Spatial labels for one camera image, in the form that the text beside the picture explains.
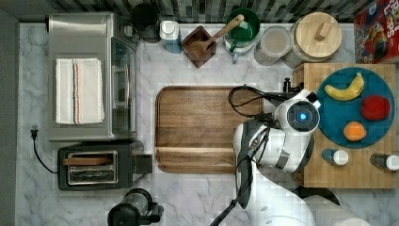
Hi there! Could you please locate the orange fruit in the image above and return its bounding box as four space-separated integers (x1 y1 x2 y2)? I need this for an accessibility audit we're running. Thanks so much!
343 121 367 142

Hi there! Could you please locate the wooden spoon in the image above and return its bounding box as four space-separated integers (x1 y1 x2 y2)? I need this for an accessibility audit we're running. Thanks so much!
189 14 245 57

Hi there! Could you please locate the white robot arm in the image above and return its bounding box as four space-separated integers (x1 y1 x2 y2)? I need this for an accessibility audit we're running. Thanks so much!
232 89 320 226

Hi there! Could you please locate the green mug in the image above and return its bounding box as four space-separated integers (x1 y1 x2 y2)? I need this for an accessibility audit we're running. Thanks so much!
226 8 260 42

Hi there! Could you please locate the wooden cutting board tray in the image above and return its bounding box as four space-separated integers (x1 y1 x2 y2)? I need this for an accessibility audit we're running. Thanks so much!
155 86 263 173

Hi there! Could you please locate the wooden toast slice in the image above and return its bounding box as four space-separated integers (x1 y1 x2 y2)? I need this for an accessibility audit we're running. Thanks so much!
62 157 111 166

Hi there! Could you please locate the glass jar with wooden lid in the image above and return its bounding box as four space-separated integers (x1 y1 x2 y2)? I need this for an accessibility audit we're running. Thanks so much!
282 12 343 69

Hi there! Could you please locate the silver toaster oven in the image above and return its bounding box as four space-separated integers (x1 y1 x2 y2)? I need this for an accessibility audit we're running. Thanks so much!
49 12 136 141

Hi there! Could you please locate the wooden drawer box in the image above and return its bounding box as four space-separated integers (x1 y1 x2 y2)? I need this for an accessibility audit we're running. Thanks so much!
293 63 397 188

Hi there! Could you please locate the teal plate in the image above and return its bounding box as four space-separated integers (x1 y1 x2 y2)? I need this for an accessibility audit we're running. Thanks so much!
317 67 395 149

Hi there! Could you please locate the blue spice shaker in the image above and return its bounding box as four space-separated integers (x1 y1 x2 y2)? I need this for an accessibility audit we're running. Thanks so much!
322 149 349 166

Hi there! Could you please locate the red apple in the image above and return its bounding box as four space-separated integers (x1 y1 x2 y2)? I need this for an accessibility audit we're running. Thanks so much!
360 95 391 121

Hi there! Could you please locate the yellow banana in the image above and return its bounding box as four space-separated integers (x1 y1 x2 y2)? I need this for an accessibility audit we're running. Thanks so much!
324 73 365 102

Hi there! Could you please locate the red cereal box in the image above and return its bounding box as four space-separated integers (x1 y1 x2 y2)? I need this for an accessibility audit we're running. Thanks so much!
354 0 399 64

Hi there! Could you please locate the grey spice shaker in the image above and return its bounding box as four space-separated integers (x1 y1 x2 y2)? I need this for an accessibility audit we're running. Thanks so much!
370 153 399 171

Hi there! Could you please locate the black round appliance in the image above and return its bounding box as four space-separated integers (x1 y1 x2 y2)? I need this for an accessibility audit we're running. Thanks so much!
130 4 161 43

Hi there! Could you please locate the light blue mug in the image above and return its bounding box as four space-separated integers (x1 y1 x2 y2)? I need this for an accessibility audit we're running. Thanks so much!
224 35 254 64

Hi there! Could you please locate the brown square utensil holder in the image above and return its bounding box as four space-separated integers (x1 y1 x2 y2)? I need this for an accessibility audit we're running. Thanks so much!
183 25 216 68

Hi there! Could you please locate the black toaster power cord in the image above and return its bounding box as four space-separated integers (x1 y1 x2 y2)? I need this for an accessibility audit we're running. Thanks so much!
29 124 58 174

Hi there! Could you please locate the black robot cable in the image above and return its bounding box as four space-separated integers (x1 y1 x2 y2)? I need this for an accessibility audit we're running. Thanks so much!
209 85 295 226

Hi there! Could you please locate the black glass french press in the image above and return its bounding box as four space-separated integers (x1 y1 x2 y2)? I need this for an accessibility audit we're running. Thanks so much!
107 188 164 226

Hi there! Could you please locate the clear jar of grains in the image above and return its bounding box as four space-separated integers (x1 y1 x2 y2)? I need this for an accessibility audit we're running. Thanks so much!
254 25 292 66

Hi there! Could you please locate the white striped folded towel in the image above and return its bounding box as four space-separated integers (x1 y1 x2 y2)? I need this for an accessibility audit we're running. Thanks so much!
56 58 104 125

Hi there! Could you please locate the black two-slot toaster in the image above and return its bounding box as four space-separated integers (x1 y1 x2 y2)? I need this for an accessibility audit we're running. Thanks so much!
57 140 152 191

